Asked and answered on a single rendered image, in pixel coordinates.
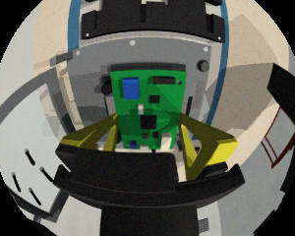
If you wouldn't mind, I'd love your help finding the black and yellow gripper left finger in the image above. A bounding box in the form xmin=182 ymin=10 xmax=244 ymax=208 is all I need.
xmin=60 ymin=113 xmax=119 ymax=151

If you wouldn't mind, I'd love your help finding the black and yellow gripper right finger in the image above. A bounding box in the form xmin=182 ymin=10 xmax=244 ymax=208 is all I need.
xmin=178 ymin=112 xmax=238 ymax=181

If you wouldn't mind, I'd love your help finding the green circuit board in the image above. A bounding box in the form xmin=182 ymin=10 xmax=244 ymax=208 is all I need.
xmin=110 ymin=70 xmax=187 ymax=151

